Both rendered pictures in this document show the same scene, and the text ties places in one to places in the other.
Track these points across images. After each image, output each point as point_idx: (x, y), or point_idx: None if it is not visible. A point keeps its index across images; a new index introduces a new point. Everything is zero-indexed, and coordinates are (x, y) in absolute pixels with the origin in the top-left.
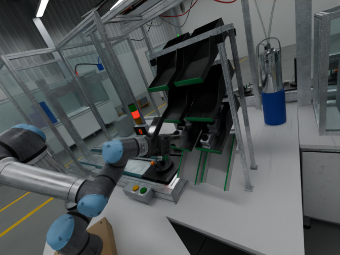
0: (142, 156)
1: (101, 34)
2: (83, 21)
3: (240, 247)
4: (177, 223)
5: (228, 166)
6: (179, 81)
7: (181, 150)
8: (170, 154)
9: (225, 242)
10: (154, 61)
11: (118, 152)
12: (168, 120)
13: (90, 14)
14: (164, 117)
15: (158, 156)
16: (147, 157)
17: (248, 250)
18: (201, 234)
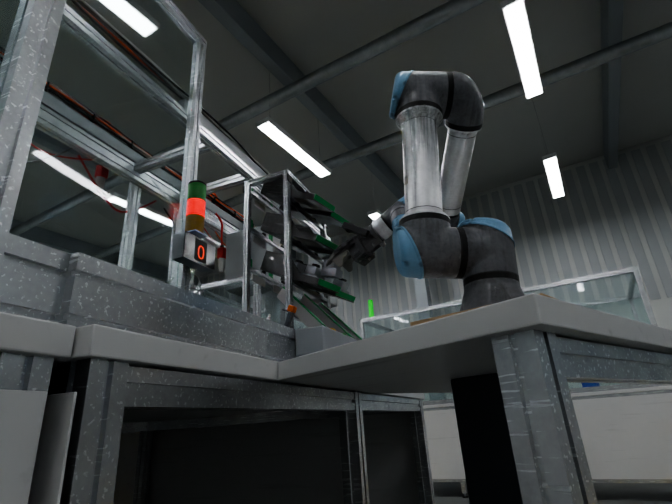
0: (381, 241)
1: (200, 63)
2: (181, 13)
3: (412, 396)
4: (381, 406)
5: (349, 327)
6: (325, 214)
7: (331, 288)
8: (365, 265)
9: (408, 396)
10: (291, 178)
11: None
12: (327, 240)
13: (199, 34)
14: (310, 238)
15: (373, 256)
16: (385, 243)
17: (414, 395)
18: (395, 409)
